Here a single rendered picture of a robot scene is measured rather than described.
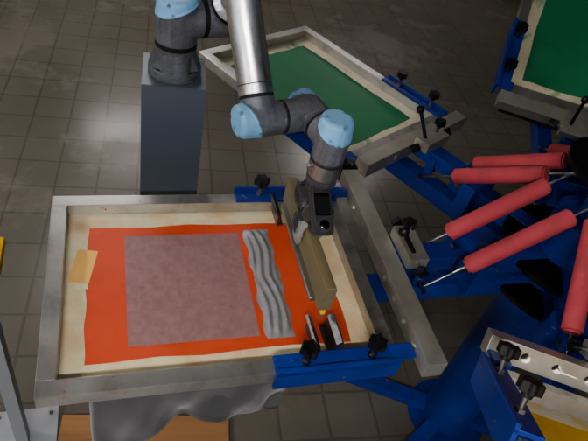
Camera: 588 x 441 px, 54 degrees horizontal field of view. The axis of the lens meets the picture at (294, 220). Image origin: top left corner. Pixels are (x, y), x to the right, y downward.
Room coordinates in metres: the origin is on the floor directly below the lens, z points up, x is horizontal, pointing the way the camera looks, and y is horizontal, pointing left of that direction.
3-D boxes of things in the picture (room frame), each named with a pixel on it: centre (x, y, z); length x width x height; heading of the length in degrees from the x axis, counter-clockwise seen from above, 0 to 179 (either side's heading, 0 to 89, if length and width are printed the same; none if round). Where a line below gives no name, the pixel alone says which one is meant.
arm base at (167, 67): (1.45, 0.45, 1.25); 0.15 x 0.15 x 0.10
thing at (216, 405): (0.71, 0.12, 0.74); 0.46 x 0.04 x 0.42; 113
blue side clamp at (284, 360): (0.76, -0.18, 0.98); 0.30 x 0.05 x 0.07; 113
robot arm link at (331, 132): (1.03, -0.03, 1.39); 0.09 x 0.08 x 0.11; 37
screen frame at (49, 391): (0.92, 0.15, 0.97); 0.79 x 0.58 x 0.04; 113
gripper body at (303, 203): (1.04, -0.03, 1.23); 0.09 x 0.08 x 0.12; 23
